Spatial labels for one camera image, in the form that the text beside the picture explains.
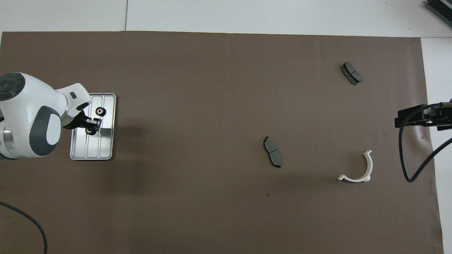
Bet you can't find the white curved plastic bracket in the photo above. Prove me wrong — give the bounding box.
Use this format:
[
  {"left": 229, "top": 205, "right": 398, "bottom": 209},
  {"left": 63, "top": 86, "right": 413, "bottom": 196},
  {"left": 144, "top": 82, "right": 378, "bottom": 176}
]
[{"left": 337, "top": 150, "right": 373, "bottom": 183}]

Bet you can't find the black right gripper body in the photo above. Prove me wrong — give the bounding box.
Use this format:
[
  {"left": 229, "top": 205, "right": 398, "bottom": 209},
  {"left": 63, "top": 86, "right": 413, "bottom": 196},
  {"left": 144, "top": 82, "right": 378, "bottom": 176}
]
[{"left": 424, "top": 104, "right": 452, "bottom": 124}]

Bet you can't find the dark grey ribbed device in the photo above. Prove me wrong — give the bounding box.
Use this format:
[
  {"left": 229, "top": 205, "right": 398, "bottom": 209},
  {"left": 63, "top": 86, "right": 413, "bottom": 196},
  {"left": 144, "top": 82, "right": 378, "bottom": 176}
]
[{"left": 425, "top": 0, "right": 452, "bottom": 19}]

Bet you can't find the long grey brake pad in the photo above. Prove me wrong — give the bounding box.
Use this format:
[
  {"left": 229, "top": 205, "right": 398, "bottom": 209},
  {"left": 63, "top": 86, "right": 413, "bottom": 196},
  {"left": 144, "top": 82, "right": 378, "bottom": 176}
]
[{"left": 263, "top": 137, "right": 282, "bottom": 169}]

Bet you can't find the silver metal tray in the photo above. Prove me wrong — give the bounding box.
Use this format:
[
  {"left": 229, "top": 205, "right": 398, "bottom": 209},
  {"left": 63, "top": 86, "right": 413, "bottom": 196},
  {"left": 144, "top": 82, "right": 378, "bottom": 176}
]
[{"left": 70, "top": 93, "right": 117, "bottom": 161}]

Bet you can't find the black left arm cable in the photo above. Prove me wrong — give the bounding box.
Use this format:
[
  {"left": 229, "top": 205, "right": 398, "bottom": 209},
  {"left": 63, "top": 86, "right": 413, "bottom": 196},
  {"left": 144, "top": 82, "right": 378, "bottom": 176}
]
[{"left": 0, "top": 201, "right": 48, "bottom": 254}]

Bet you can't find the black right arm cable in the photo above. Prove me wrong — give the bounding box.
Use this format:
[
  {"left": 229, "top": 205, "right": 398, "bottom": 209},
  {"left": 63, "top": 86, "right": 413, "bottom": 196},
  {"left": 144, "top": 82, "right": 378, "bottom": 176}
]
[{"left": 398, "top": 103, "right": 452, "bottom": 183}]

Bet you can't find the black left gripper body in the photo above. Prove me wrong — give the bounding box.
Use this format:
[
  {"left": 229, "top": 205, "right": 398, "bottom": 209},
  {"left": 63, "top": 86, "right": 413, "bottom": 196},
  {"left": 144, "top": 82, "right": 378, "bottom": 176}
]
[{"left": 63, "top": 111, "right": 93, "bottom": 130}]

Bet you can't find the brown paper table mat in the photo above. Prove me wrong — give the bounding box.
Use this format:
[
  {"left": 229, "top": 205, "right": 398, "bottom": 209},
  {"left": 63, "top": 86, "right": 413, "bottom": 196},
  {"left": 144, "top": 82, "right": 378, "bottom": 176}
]
[{"left": 0, "top": 31, "right": 445, "bottom": 254}]

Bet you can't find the short grey brake pad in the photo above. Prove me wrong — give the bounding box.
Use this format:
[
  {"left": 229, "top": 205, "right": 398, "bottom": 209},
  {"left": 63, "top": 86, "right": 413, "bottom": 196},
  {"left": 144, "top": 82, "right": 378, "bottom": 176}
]
[{"left": 340, "top": 62, "right": 363, "bottom": 86}]

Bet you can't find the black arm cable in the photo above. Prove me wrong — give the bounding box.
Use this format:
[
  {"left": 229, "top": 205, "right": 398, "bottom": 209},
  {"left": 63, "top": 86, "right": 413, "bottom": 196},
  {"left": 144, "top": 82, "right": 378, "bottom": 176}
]
[
  {"left": 398, "top": 103, "right": 452, "bottom": 183},
  {"left": 0, "top": 201, "right": 48, "bottom": 254}
]

